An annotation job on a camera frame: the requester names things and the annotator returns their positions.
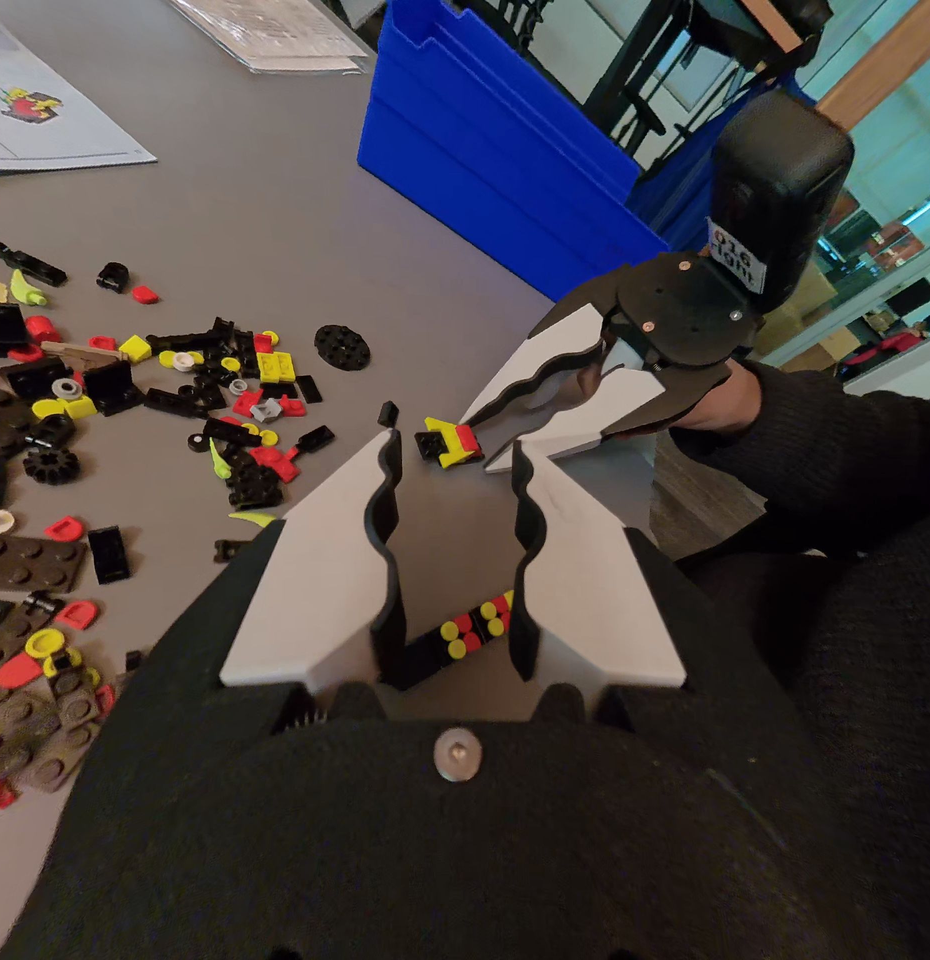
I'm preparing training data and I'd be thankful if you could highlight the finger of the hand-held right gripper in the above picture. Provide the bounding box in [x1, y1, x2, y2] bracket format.
[457, 302, 610, 435]
[482, 363, 667, 475]

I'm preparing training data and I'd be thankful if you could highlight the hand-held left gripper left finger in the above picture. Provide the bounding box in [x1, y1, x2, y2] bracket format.
[219, 427, 408, 695]

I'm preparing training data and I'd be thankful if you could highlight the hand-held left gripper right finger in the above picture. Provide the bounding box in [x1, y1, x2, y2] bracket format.
[508, 439, 688, 691]

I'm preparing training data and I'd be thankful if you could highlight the small yellow red lego assembly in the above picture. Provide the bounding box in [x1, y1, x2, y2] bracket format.
[414, 417, 485, 470]

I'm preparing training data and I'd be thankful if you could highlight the long black lego assembly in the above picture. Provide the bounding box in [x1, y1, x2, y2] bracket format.
[393, 591, 517, 691]

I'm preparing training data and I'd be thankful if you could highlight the lego instruction booklet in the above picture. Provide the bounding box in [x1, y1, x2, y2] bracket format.
[0, 18, 158, 177]

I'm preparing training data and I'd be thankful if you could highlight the person's right forearm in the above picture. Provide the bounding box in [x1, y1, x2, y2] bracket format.
[671, 360, 930, 560]

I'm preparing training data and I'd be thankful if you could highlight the black round lego plate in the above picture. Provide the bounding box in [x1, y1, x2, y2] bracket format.
[313, 324, 372, 372]

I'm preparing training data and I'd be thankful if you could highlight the pile of loose lego pieces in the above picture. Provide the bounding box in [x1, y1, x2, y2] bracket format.
[0, 300, 336, 811]

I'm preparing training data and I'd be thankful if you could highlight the black lego bar piece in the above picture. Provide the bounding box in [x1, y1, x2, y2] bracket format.
[0, 240, 69, 288]

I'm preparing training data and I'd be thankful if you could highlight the person's right hand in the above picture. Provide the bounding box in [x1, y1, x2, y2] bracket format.
[671, 358, 764, 433]

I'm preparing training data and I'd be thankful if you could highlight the cardboard box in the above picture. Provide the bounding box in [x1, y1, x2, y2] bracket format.
[753, 262, 837, 360]

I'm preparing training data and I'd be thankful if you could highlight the black metal stand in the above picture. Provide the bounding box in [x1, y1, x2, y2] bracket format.
[502, 0, 744, 159]

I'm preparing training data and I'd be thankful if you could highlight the clear plastic document sleeve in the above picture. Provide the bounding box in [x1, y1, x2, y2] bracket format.
[165, 0, 372, 76]

